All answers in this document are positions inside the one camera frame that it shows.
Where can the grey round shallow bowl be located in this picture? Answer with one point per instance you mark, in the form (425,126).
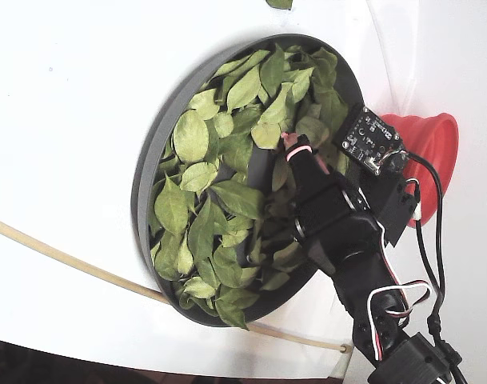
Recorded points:
(179,104)

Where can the loose green leaf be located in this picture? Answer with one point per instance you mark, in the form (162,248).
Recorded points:
(280,3)

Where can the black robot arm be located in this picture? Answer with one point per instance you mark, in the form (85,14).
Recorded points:
(359,280)

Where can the camera circuit board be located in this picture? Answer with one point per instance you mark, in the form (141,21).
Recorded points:
(367,138)

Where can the pile of green leaves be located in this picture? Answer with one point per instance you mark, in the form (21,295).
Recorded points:
(227,168)

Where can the red collapsible silicone cup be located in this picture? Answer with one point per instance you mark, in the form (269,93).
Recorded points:
(439,160)

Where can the beige flexible tube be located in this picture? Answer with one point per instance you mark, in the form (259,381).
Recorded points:
(87,272)

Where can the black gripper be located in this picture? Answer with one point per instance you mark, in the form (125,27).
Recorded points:
(316,198)

